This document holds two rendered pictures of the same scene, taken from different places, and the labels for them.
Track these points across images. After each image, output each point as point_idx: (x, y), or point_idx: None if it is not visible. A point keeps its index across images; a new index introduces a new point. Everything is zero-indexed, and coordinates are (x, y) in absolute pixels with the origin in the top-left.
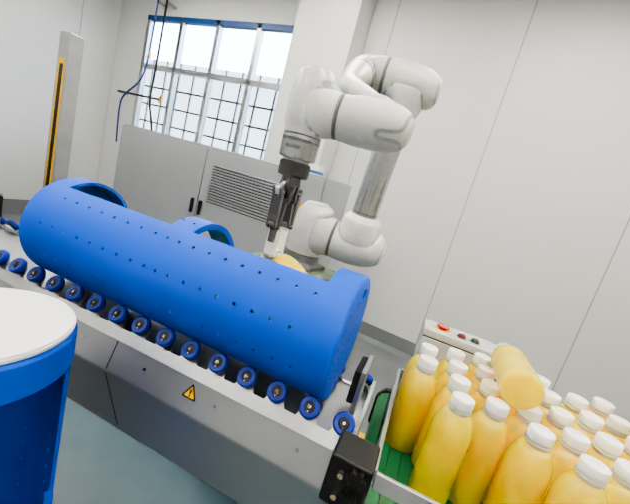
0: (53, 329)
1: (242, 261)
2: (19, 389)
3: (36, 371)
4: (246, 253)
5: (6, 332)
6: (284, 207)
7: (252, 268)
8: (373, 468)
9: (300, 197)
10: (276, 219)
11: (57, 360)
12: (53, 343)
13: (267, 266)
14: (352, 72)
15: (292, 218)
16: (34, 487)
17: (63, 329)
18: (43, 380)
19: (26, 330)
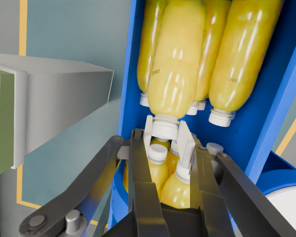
0: (288, 197)
1: (271, 144)
2: None
3: None
4: (262, 150)
5: None
6: (216, 185)
7: (281, 124)
8: None
9: (64, 197)
10: (238, 166)
11: (289, 177)
12: None
13: (285, 106)
14: None
15: (118, 148)
16: None
17: (285, 193)
18: (291, 172)
19: None
